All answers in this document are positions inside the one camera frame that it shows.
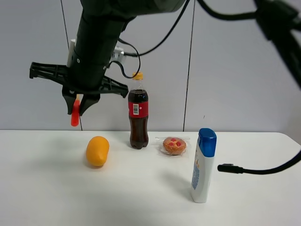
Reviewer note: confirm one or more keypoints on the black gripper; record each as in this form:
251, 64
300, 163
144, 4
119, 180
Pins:
60, 74

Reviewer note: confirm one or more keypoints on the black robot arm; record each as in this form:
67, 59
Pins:
101, 23

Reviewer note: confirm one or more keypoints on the orange mango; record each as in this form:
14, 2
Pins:
97, 151

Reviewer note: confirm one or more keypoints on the cola bottle yellow cap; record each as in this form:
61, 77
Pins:
138, 111

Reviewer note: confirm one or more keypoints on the wrapped fruit tart pastry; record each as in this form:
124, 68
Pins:
173, 146

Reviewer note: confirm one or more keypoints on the white blue shampoo bottle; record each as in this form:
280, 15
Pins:
203, 164

